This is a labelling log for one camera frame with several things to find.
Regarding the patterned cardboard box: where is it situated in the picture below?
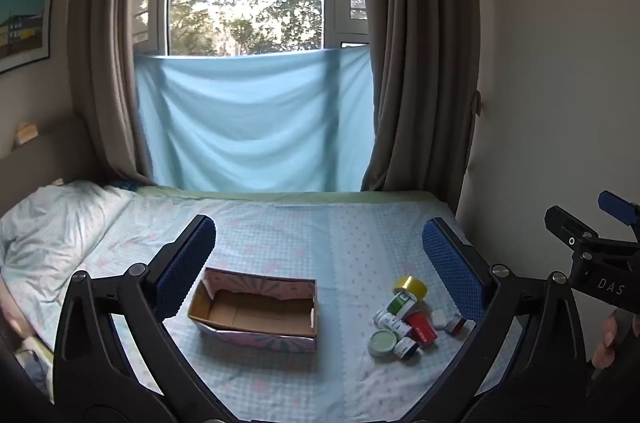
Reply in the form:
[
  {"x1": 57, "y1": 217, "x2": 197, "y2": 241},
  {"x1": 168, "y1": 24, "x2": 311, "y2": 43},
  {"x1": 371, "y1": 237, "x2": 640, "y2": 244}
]
[{"x1": 187, "y1": 266, "x2": 319, "y2": 353}]

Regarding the framed wall picture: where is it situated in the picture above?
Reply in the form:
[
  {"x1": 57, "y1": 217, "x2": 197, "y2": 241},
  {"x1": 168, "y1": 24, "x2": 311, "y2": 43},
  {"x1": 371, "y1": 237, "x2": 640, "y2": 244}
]
[{"x1": 0, "y1": 0, "x2": 56, "y2": 75}]

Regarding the yellow tape roll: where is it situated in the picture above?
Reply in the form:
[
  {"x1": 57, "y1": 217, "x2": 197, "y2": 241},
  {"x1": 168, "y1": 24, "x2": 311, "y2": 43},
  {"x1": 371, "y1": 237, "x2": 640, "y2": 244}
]
[{"x1": 392, "y1": 275, "x2": 421, "y2": 301}]

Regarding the red and silver jar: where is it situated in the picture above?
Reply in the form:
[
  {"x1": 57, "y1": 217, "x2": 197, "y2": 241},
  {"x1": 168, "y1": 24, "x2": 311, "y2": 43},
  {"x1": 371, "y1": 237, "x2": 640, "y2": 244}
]
[{"x1": 446, "y1": 315, "x2": 477, "y2": 337}]

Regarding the small tan box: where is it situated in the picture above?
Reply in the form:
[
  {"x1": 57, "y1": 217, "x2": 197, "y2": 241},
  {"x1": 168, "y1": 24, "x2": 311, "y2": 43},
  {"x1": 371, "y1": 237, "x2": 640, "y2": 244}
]
[{"x1": 15, "y1": 122, "x2": 40, "y2": 147}]

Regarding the jar with pale green lid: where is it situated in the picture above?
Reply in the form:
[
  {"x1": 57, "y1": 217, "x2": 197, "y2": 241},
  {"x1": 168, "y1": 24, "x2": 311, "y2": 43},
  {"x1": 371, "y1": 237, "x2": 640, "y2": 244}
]
[{"x1": 368, "y1": 329, "x2": 399, "y2": 358}]

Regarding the white bottle with blue label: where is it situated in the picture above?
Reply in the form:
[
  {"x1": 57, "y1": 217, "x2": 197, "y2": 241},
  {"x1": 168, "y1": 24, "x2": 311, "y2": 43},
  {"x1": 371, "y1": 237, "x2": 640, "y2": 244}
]
[{"x1": 374, "y1": 309, "x2": 412, "y2": 338}]

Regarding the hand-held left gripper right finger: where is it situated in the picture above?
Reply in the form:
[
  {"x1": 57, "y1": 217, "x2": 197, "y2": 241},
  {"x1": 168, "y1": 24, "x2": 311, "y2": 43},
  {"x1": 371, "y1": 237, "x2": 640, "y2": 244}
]
[{"x1": 405, "y1": 217, "x2": 589, "y2": 423}]

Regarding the checked floral bed sheet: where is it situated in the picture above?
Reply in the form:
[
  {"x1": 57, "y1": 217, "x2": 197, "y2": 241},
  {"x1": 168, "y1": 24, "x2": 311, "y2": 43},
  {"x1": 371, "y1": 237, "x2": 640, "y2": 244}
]
[{"x1": 30, "y1": 187, "x2": 506, "y2": 423}]

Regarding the brown curtain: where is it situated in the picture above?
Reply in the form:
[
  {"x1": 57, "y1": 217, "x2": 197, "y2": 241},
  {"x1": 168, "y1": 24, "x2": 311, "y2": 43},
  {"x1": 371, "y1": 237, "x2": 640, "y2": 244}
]
[
  {"x1": 356, "y1": 0, "x2": 485, "y2": 206},
  {"x1": 70, "y1": 0, "x2": 173, "y2": 185}
]

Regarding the light blue hanging cloth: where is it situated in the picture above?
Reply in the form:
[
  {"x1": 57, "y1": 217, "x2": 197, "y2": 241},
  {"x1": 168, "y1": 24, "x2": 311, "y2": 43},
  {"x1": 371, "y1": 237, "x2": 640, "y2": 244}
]
[{"x1": 133, "y1": 44, "x2": 377, "y2": 194}]

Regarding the red carton box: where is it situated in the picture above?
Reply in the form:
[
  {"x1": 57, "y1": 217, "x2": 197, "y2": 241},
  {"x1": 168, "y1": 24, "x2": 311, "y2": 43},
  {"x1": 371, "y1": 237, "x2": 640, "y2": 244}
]
[{"x1": 405, "y1": 312, "x2": 437, "y2": 347}]

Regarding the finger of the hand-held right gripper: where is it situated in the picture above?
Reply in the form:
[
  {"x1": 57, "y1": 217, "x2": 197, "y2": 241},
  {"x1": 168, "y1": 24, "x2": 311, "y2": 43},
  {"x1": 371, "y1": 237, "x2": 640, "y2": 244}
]
[
  {"x1": 598, "y1": 190, "x2": 640, "y2": 226},
  {"x1": 544, "y1": 204, "x2": 601, "y2": 254}
]

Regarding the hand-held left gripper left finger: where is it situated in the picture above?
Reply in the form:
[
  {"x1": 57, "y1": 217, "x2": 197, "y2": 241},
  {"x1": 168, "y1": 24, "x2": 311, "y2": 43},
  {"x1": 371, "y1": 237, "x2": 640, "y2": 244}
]
[{"x1": 52, "y1": 214, "x2": 236, "y2": 423}]

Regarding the person's right hand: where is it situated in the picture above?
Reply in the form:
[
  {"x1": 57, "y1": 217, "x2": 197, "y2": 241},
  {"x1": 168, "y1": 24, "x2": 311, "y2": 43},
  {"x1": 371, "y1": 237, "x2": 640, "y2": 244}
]
[{"x1": 591, "y1": 309, "x2": 623, "y2": 370}]

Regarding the green and white bottle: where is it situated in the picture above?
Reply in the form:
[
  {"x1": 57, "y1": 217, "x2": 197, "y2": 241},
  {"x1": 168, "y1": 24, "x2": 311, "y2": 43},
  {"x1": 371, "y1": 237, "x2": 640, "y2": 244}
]
[{"x1": 387, "y1": 293, "x2": 418, "y2": 317}]

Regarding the beige headboard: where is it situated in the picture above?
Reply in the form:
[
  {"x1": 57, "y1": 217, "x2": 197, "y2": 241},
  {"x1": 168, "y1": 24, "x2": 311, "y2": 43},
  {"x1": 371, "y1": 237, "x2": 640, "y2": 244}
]
[{"x1": 0, "y1": 116, "x2": 103, "y2": 216}]

